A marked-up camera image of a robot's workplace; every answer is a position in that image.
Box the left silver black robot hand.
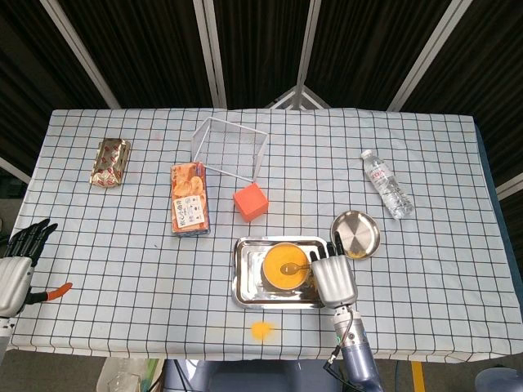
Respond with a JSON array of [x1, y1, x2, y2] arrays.
[[0, 218, 74, 318]]

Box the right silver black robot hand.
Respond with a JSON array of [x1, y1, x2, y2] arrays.
[[309, 230, 359, 308]]

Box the metal spoon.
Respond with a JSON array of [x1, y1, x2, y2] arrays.
[[279, 262, 315, 275]]

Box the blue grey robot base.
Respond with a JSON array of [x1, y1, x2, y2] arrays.
[[163, 359, 342, 392]]

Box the beige bowl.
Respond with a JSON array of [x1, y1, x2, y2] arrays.
[[261, 242, 311, 291]]

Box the rectangular steel tray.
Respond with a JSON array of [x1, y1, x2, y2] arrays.
[[231, 236, 333, 310]]

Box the white grid-pattern tablecloth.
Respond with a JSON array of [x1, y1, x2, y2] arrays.
[[7, 107, 523, 364]]

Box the round steel plate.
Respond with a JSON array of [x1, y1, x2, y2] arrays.
[[329, 210, 382, 260]]

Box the yellow powder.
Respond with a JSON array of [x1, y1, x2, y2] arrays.
[[264, 243, 309, 287]]

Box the clear plastic water bottle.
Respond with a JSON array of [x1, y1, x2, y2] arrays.
[[360, 149, 415, 220]]

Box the orange cube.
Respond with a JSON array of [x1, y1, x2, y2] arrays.
[[232, 182, 270, 223]]

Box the clear plastic container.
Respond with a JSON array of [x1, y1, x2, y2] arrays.
[[96, 357, 164, 392]]

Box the gold foil snack bag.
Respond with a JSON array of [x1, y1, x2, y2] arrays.
[[89, 137, 132, 189]]

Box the orange blue cookie box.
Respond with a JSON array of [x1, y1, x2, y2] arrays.
[[170, 161, 212, 237]]

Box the dark folding screen white frames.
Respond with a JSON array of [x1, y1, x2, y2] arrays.
[[0, 0, 523, 201]]

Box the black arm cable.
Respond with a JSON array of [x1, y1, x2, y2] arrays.
[[322, 312, 369, 392]]

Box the white wire mesh basket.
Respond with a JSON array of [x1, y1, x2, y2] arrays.
[[190, 116, 270, 182]]

